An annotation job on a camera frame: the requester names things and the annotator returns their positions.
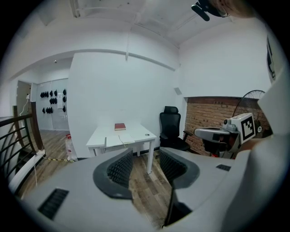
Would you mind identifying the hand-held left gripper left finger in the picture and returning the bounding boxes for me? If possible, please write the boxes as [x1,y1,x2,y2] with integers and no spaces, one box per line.
[21,148,160,232]

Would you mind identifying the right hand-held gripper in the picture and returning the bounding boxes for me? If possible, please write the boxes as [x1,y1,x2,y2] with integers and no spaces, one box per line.
[194,112,256,159]

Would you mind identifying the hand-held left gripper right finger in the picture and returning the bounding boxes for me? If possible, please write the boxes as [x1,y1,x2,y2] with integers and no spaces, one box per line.
[159,146,236,228]

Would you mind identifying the white notebook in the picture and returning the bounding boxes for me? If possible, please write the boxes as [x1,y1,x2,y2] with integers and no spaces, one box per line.
[104,133,136,148]

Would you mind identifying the person's right forearm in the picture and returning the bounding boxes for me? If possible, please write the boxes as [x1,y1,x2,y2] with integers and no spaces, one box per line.
[240,137,261,151]

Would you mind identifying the black office chair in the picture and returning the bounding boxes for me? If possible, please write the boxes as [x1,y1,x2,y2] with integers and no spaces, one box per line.
[159,106,193,153]

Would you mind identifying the clear bottle with red cap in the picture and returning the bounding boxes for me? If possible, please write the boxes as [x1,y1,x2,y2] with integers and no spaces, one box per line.
[65,134,78,161]

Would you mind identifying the black standing fan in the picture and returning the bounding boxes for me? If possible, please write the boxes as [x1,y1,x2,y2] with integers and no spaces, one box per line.
[232,90,272,139]

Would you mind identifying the person's white shirt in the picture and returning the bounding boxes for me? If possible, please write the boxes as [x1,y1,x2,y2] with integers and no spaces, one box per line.
[223,65,290,232]

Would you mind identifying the white table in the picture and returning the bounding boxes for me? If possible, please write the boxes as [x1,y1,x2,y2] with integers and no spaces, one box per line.
[85,123,158,175]

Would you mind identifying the dark wooden stair railing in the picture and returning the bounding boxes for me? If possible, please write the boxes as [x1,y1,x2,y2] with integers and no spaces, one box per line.
[0,101,46,195]

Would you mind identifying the group of black hanging items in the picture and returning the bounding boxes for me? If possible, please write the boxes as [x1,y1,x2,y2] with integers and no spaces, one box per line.
[40,88,68,114]

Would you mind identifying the yellow and black cable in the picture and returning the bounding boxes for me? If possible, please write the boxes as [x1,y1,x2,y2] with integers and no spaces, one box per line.
[42,155,76,163]

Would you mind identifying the black and white wall poster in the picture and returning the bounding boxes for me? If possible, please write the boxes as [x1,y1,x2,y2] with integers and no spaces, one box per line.
[266,35,277,80]

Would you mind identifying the white charger with cable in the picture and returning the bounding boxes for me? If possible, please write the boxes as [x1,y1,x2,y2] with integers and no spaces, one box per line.
[19,93,31,116]

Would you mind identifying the white wall conduit pipe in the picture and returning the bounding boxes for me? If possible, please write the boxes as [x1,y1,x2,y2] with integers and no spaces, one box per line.
[125,12,139,62]

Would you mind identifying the black head-mounted camera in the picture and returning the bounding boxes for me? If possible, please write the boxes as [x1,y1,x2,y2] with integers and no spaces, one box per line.
[191,0,229,22]

